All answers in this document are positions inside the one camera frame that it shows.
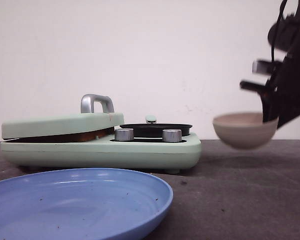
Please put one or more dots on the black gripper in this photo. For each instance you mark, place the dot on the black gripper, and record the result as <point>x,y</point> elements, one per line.
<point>280,96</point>

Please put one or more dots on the beige ribbed bowl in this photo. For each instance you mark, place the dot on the beige ribbed bowl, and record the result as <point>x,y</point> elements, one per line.
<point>244,130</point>

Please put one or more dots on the breakfast maker hinged lid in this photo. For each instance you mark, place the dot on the breakfast maker hinged lid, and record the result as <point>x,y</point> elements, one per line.
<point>96,113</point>

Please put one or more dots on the white bread slice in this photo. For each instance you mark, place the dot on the white bread slice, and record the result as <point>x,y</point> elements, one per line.
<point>85,136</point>
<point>105,132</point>

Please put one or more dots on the mint green breakfast maker base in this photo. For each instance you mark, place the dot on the mint green breakfast maker base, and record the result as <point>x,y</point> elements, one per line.
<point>105,152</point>

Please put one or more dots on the right silver control knob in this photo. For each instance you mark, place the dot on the right silver control knob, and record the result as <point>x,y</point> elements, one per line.
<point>171,135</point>

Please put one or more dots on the silver control knob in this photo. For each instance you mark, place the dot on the silver control knob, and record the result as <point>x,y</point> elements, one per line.
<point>124,134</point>
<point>171,135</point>

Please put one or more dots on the left silver control knob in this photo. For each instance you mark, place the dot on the left silver control knob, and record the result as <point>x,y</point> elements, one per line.
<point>124,134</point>

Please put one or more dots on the blue plate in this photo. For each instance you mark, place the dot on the blue plate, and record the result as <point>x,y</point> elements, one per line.
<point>83,204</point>

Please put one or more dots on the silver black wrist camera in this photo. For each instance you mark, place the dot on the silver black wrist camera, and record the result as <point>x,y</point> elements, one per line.
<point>263,67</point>

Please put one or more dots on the black frying pan mint handle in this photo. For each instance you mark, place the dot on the black frying pan mint handle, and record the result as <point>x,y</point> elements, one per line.
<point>153,129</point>

